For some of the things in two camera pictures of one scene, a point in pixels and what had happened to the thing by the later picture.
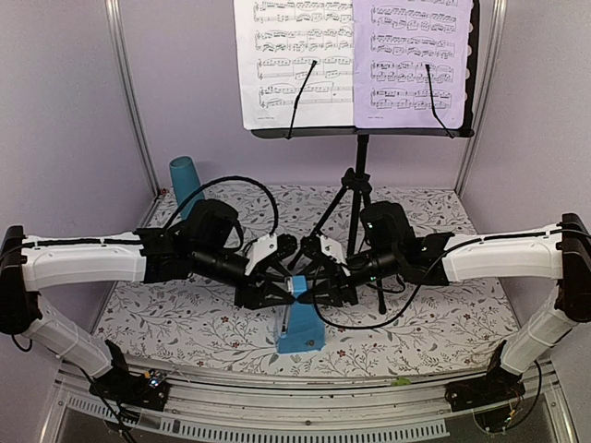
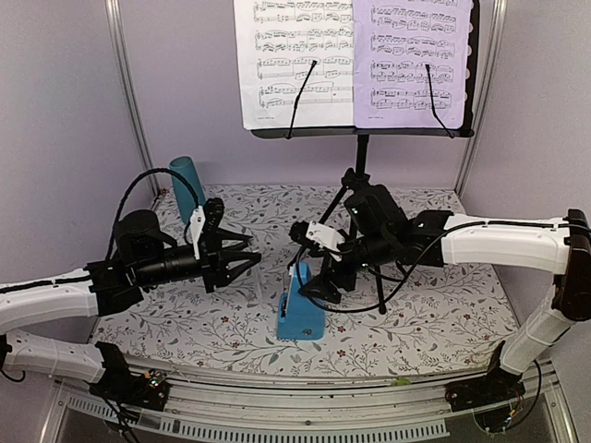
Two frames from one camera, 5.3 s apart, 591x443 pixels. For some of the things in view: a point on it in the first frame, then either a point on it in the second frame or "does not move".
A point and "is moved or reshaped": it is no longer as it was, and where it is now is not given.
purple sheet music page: [393, 42] does not move
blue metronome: [300, 329] is moved or reshaped
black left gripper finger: [274, 295] -> [252, 257]
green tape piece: [401, 382] does not move
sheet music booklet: [276, 41] does not move
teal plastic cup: [186, 179] does not move
